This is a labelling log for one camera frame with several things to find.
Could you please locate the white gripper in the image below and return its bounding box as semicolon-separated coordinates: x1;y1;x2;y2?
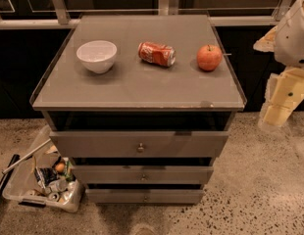
253;3;304;132

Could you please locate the grey top drawer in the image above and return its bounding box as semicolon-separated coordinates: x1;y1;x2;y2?
50;131;228;158

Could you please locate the grey drawer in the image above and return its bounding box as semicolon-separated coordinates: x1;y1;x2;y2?
85;189;204;204
73;165;213;185
50;131;228;158

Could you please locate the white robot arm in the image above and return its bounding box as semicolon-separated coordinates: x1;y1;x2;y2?
253;0;304;131

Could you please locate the grey drawer cabinet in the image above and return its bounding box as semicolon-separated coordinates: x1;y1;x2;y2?
30;15;246;192

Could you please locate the grey middle drawer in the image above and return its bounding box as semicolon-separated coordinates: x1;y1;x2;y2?
73;165;213;185

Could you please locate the grey bottom drawer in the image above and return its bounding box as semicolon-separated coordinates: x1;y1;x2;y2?
85;189;204;204

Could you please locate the red apple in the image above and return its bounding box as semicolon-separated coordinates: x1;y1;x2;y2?
196;45;223;71

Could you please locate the red soda can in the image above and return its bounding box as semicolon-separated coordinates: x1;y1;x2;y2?
138;41;176;68

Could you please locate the white ceramic bowl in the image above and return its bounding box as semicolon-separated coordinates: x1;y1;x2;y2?
76;40;118;73

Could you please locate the crushed silver can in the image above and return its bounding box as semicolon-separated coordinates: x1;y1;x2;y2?
47;179;68;193

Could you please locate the crumpled snack bag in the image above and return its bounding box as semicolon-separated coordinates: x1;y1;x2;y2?
34;167;58;188

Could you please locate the clear plastic trash bin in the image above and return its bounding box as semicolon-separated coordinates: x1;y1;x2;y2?
3;126;83;212

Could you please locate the metal rod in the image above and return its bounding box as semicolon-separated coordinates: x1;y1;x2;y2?
2;138;51;175

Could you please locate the black flat bar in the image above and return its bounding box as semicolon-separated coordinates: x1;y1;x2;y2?
0;154;20;197

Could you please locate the metal railing frame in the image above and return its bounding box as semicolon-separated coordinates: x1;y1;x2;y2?
0;0;296;29

